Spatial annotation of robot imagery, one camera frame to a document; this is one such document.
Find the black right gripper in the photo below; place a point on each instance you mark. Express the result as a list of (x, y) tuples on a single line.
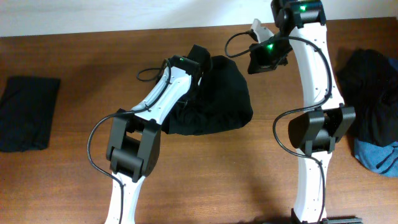
[(259, 64)]

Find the black trousers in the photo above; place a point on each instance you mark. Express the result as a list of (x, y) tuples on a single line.
[(222, 103)]

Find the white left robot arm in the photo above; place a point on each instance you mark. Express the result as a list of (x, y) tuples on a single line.
[(134, 141)]

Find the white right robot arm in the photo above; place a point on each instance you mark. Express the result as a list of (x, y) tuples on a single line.
[(324, 118)]

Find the black garment right pile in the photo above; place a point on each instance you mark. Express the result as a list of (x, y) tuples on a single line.
[(368, 82)]

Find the blue striped garment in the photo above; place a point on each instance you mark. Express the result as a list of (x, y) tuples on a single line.
[(379, 158)]

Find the black folded garment left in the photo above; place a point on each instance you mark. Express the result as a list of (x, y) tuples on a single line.
[(27, 108)]

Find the black base bracket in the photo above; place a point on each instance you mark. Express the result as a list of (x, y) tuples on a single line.
[(324, 221)]

